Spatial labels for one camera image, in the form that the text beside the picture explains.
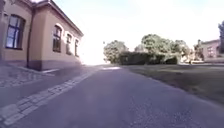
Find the brick building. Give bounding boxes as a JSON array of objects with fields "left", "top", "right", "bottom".
[{"left": 195, "top": 38, "right": 224, "bottom": 64}]

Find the cobblestone pavement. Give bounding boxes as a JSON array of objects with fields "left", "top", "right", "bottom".
[{"left": 0, "top": 63, "right": 59, "bottom": 89}]

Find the dark green hedge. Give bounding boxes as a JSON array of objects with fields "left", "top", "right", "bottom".
[{"left": 118, "top": 52, "right": 181, "bottom": 66}]

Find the cobblestone gutter strip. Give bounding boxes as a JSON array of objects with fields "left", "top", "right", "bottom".
[{"left": 0, "top": 69, "right": 98, "bottom": 127}]

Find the grass field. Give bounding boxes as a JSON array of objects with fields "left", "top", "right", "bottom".
[{"left": 122, "top": 63, "right": 224, "bottom": 105}]

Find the grey asphalt road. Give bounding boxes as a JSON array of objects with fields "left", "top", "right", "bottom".
[{"left": 0, "top": 64, "right": 224, "bottom": 128}]

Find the beige building with arched windows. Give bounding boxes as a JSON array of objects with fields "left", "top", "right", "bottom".
[{"left": 0, "top": 0, "right": 85, "bottom": 72}]

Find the group of trees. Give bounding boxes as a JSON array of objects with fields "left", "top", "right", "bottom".
[{"left": 102, "top": 33, "right": 196, "bottom": 65}]

